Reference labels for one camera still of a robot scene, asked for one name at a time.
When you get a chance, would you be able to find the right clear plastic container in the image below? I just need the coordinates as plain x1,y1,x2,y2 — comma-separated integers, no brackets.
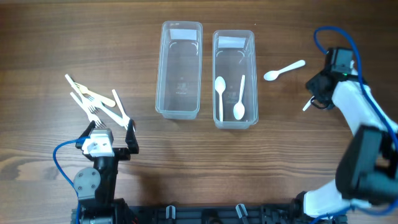
212,30,259,129

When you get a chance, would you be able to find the white fork middle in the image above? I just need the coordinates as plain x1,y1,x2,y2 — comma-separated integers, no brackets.
88,96,125,127

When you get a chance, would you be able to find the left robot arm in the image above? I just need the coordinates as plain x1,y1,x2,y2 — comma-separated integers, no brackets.
73,119,139,223

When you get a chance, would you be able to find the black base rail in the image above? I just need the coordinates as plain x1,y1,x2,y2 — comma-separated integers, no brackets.
71,203,346,224

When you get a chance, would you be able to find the white fork right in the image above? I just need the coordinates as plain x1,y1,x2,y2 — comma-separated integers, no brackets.
112,89,131,129

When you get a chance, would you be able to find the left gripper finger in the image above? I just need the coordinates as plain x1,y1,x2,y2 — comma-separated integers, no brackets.
75,121,96,149
125,119,139,154

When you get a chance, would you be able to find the white fork lower left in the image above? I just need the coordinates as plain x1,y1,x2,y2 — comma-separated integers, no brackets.
70,92,106,128

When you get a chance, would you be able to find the left clear plastic container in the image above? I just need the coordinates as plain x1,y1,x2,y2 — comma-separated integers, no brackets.
155,21,203,119

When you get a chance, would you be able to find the cream yellow plastic fork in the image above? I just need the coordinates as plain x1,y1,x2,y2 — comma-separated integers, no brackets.
75,82,116,107

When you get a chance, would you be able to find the long white fork top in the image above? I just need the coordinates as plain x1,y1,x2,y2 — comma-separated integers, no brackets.
65,74,96,113

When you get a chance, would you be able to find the white spoon thin handle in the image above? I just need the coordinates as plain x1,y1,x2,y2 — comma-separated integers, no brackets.
302,96,315,111

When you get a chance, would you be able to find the white spoon wide handle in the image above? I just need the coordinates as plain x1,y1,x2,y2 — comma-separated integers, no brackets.
264,60,306,82

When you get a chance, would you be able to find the clear plastic container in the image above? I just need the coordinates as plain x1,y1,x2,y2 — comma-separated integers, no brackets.
155,21,203,119
212,30,259,129

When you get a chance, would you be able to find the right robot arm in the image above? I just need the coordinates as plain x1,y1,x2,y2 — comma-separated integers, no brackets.
289,69,397,223

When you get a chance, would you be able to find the left blue cable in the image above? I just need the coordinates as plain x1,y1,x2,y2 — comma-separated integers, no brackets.
52,139,85,224

